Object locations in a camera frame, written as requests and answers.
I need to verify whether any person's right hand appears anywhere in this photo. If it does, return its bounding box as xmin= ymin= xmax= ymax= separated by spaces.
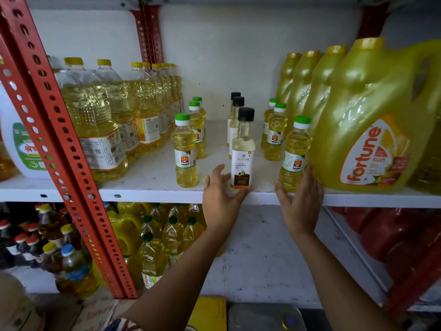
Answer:
xmin=274 ymin=163 xmax=325 ymax=240

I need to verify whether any person's left hand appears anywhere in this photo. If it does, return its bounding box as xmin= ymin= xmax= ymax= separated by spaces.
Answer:
xmin=202 ymin=164 xmax=253 ymax=235

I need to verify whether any black-capped clear oil bottle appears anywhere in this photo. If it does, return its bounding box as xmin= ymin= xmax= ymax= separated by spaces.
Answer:
xmin=227 ymin=92 xmax=242 ymax=147
xmin=230 ymin=107 xmax=256 ymax=189
xmin=228 ymin=96 xmax=245 ymax=160

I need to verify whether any small green-capped oil bottle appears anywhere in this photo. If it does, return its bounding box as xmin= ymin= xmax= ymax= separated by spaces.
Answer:
xmin=263 ymin=103 xmax=288 ymax=162
xmin=260 ymin=98 xmax=279 ymax=149
xmin=192 ymin=96 xmax=207 ymax=118
xmin=171 ymin=113 xmax=199 ymax=188
xmin=188 ymin=101 xmax=207 ymax=160
xmin=278 ymin=116 xmax=313 ymax=193

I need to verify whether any person's right forearm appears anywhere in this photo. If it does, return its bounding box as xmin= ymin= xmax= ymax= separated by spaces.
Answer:
xmin=296 ymin=234 xmax=402 ymax=331

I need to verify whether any person's left forearm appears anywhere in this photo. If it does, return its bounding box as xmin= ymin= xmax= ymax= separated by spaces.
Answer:
xmin=121 ymin=228 xmax=237 ymax=331

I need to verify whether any white metal shelf board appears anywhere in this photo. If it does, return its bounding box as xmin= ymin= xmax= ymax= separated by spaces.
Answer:
xmin=0 ymin=120 xmax=441 ymax=209
xmin=6 ymin=203 xmax=391 ymax=310
xmin=25 ymin=0 xmax=441 ymax=11

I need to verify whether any cluster of medium oil bottles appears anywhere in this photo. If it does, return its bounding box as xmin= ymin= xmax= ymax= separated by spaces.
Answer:
xmin=137 ymin=203 xmax=228 ymax=291

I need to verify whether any squat yellow oil jug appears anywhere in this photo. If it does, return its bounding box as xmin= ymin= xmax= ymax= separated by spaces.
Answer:
xmin=105 ymin=202 xmax=153 ymax=259

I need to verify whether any red oil jug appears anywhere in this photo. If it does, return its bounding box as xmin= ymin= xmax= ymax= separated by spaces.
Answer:
xmin=358 ymin=207 xmax=431 ymax=263
xmin=385 ymin=217 xmax=441 ymax=285

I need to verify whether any row of large yellow-capped bottles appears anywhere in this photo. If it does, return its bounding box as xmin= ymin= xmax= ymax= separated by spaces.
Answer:
xmin=48 ymin=56 xmax=185 ymax=183

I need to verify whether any yellow oil tin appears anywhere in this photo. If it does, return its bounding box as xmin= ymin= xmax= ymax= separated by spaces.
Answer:
xmin=186 ymin=296 xmax=227 ymax=331

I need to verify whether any silver oil tin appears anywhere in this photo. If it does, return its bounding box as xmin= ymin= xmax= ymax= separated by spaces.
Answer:
xmin=227 ymin=303 xmax=308 ymax=331

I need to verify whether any amber yellow-capped oil bottle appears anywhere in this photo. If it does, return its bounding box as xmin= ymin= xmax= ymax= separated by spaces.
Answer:
xmin=37 ymin=203 xmax=66 ymax=240
xmin=60 ymin=223 xmax=82 ymax=250
xmin=41 ymin=241 xmax=65 ymax=274

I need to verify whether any blue-capped oil bottle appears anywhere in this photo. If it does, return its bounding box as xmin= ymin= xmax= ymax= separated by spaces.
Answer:
xmin=54 ymin=244 xmax=101 ymax=300

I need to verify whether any person's patterned sleeve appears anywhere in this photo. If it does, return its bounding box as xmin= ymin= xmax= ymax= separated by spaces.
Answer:
xmin=103 ymin=318 xmax=143 ymax=331

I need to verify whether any printed cardboard box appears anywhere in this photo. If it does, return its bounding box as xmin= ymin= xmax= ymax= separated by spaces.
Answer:
xmin=70 ymin=296 xmax=139 ymax=331

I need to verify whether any white jug with green label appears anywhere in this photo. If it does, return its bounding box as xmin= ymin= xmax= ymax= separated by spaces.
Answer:
xmin=0 ymin=81 xmax=53 ymax=180

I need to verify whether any amber oil jug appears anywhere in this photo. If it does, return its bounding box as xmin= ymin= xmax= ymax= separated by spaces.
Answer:
xmin=0 ymin=132 xmax=19 ymax=182

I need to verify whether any cluster of dark red-capped bottles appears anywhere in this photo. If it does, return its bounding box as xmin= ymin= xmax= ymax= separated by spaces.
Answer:
xmin=0 ymin=203 xmax=49 ymax=270

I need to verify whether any beige sack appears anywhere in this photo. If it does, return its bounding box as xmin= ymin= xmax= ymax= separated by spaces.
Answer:
xmin=0 ymin=271 xmax=47 ymax=331

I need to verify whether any yellow oil jug with handle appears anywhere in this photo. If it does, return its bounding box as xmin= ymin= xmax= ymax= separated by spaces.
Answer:
xmin=285 ymin=50 xmax=323 ymax=128
xmin=275 ymin=52 xmax=303 ymax=104
xmin=302 ymin=45 xmax=348 ymax=133
xmin=407 ymin=114 xmax=441 ymax=196
xmin=308 ymin=37 xmax=441 ymax=194

